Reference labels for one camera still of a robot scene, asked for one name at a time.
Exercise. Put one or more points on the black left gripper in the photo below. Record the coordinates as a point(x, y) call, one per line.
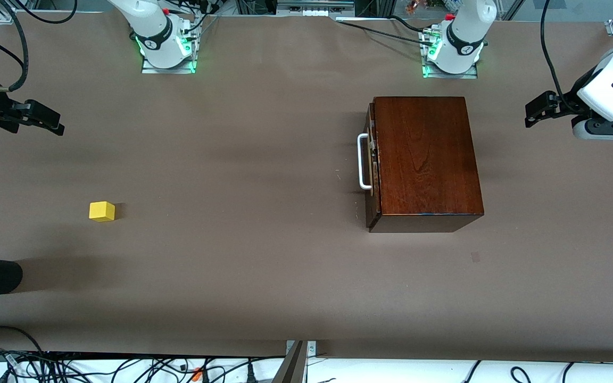
point(569, 102)

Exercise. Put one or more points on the yellow cube block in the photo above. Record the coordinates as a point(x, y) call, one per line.
point(101, 211)

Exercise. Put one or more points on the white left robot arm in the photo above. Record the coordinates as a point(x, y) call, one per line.
point(463, 32)

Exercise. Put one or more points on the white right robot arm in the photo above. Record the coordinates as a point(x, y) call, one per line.
point(149, 26)

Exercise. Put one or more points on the dark brown wooden cabinet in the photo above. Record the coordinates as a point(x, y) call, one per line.
point(423, 159)

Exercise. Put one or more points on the small square tape patch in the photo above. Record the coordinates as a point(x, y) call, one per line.
point(475, 257)

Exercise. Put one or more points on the white power strip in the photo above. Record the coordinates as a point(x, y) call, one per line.
point(312, 7)

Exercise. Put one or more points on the white lower shelf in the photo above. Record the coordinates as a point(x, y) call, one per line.
point(391, 373)

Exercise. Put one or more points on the dark diagonal bar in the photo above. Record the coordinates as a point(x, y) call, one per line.
point(290, 367)

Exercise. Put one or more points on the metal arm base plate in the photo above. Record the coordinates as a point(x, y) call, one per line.
point(149, 71)
point(445, 76)

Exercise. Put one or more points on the small metal bracket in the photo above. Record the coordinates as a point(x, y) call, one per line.
point(312, 348)

